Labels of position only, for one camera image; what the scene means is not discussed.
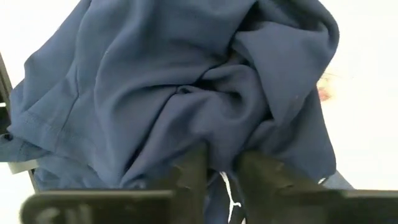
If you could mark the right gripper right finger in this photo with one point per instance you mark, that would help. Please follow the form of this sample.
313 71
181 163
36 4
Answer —
267 193

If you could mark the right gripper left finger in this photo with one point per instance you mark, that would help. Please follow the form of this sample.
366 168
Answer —
189 186

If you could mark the navy blue garment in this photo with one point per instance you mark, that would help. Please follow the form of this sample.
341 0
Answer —
140 93

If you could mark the black aluminium table frame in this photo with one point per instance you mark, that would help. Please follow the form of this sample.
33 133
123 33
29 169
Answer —
4 81

